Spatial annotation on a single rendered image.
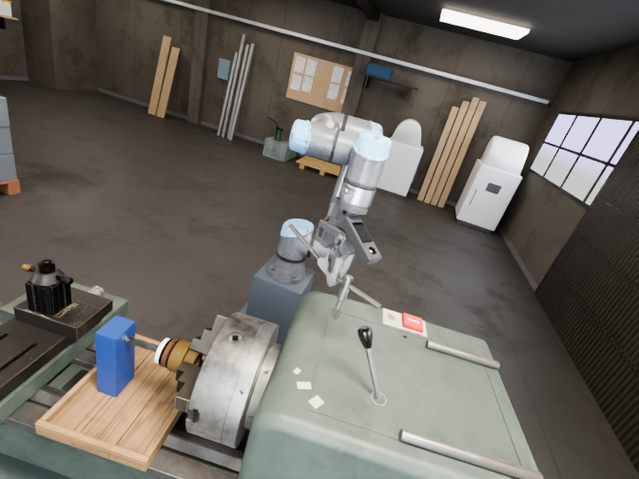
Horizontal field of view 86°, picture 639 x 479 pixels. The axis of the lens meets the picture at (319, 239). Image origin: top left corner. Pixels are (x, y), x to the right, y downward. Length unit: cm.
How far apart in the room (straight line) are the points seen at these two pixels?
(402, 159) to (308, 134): 629
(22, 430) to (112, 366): 27
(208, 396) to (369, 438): 36
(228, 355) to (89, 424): 47
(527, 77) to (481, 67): 84
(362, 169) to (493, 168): 613
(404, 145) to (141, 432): 649
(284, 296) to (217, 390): 57
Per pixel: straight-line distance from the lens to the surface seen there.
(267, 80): 849
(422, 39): 787
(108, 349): 111
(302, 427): 75
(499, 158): 691
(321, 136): 82
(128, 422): 118
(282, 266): 132
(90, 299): 143
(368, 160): 72
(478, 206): 691
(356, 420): 78
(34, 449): 134
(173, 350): 102
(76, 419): 121
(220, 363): 87
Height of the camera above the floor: 185
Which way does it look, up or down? 25 degrees down
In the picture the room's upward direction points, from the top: 16 degrees clockwise
